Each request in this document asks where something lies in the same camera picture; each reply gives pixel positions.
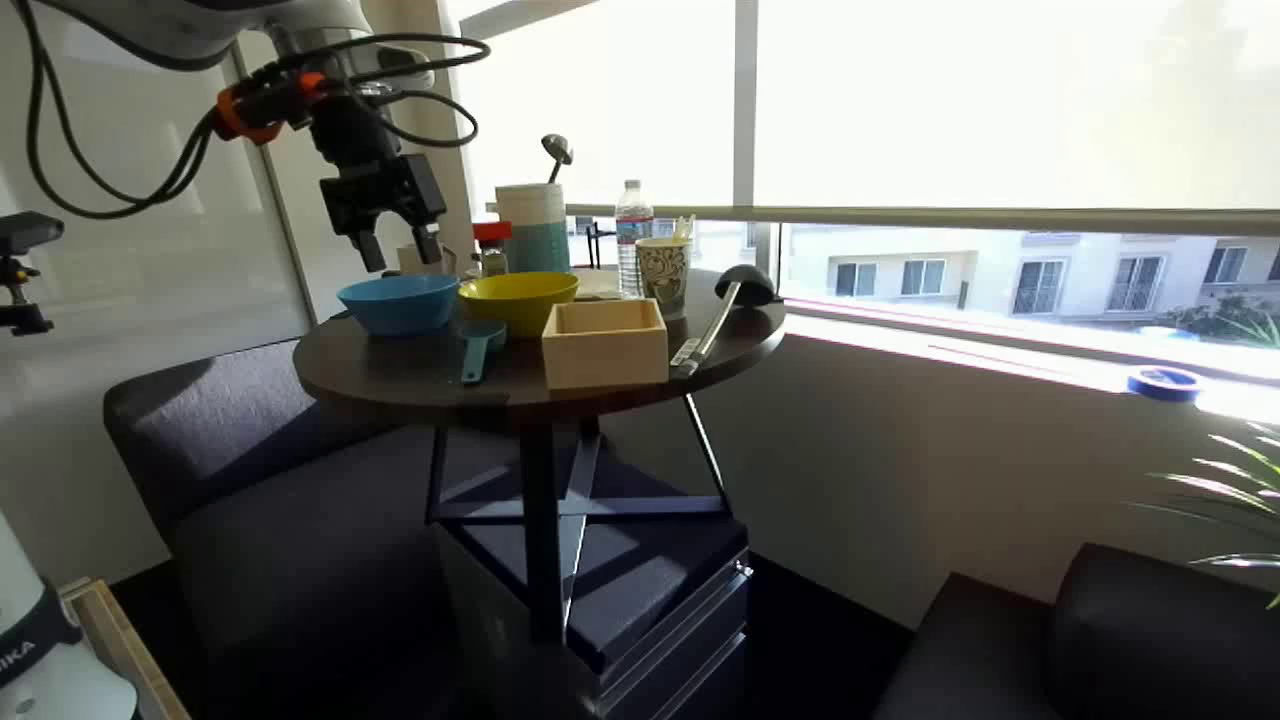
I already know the round dark wooden table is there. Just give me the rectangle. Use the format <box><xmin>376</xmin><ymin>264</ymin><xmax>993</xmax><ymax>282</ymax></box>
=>
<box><xmin>291</xmin><ymin>264</ymin><xmax>791</xmax><ymax>654</ymax></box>

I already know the yellow plastic bowl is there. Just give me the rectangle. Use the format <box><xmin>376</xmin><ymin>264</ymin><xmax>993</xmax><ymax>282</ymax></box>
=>
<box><xmin>455</xmin><ymin>267</ymin><xmax>582</xmax><ymax>340</ymax></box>

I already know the metal spoon in canister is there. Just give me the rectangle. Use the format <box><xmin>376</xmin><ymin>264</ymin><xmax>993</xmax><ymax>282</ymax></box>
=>
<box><xmin>539</xmin><ymin>130</ymin><xmax>575</xmax><ymax>187</ymax></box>

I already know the white roller window blind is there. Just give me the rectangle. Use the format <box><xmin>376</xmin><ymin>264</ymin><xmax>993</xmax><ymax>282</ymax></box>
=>
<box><xmin>753</xmin><ymin>0</ymin><xmax>1280</xmax><ymax>215</ymax></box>
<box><xmin>452</xmin><ymin>0</ymin><xmax>742</xmax><ymax>215</ymax></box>

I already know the dark grey fabric sofa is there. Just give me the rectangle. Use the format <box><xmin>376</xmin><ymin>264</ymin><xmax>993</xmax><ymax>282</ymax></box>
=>
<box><xmin>100</xmin><ymin>338</ymin><xmax>536</xmax><ymax>720</ymax></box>

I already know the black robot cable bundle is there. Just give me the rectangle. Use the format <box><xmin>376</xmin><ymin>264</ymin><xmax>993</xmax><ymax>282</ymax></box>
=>
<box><xmin>13</xmin><ymin>0</ymin><xmax>494</xmax><ymax>224</ymax></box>

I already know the light wooden frame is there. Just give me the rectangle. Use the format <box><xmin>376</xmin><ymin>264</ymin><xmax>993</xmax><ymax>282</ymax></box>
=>
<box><xmin>57</xmin><ymin>576</ymin><xmax>190</xmax><ymax>720</ymax></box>

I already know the blue plastic ladle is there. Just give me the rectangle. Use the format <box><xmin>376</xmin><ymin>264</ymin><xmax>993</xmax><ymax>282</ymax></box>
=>
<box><xmin>455</xmin><ymin>315</ymin><xmax>511</xmax><ymax>394</ymax></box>

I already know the black camera tripod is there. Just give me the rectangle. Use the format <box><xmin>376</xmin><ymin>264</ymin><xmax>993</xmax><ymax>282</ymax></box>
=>
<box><xmin>0</xmin><ymin>209</ymin><xmax>69</xmax><ymax>340</ymax></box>

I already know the light wooden box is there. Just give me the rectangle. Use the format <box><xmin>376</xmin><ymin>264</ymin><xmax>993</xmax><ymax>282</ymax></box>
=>
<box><xmin>536</xmin><ymin>291</ymin><xmax>673</xmax><ymax>394</ymax></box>

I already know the white and teal striped canister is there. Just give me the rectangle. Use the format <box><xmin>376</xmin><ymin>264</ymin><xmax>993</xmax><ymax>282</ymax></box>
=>
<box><xmin>493</xmin><ymin>181</ymin><xmax>572</xmax><ymax>278</ymax></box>

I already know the red lidded spice jar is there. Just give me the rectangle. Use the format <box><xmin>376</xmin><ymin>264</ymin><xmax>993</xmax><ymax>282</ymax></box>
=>
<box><xmin>473</xmin><ymin>220</ymin><xmax>517</xmax><ymax>282</ymax></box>

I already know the blue plastic bowl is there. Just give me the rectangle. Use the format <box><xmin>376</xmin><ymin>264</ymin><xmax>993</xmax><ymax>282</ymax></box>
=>
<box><xmin>335</xmin><ymin>272</ymin><xmax>463</xmax><ymax>340</ymax></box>

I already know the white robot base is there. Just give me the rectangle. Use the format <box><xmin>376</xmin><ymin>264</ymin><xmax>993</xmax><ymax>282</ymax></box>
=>
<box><xmin>0</xmin><ymin>511</ymin><xmax>143</xmax><ymax>720</ymax></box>

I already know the black ladle with metal handle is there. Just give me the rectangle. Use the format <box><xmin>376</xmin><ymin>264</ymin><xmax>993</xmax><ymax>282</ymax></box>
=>
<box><xmin>668</xmin><ymin>262</ymin><xmax>780</xmax><ymax>375</ymax></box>

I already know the floral patterned cup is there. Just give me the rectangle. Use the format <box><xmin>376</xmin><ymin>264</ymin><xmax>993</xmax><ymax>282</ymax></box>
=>
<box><xmin>631</xmin><ymin>215</ymin><xmax>694</xmax><ymax>321</ymax></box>

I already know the black leather armchair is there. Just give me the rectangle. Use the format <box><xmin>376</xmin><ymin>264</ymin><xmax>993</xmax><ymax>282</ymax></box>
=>
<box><xmin>873</xmin><ymin>539</ymin><xmax>1280</xmax><ymax>720</ymax></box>

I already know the orange cable clip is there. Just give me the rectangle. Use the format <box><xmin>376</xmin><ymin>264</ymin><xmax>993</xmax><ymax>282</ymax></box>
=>
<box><xmin>210</xmin><ymin>81</ymin><xmax>289</xmax><ymax>145</ymax></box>

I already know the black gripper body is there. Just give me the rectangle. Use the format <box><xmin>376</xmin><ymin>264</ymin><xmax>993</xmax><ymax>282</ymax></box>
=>
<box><xmin>312</xmin><ymin>94</ymin><xmax>452</xmax><ymax>241</ymax></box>

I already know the clear plastic water bottle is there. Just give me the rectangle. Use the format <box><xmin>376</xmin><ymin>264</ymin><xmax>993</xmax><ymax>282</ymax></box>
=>
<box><xmin>611</xmin><ymin>177</ymin><xmax>654</xmax><ymax>298</ymax></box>

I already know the blue tape roll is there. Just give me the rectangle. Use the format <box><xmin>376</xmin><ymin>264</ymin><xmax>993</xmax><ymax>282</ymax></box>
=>
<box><xmin>1123</xmin><ymin>366</ymin><xmax>1204</xmax><ymax>404</ymax></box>

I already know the green leafy plant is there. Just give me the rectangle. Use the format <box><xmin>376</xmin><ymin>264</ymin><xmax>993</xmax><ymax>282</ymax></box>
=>
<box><xmin>1138</xmin><ymin>422</ymin><xmax>1280</xmax><ymax>618</ymax></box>

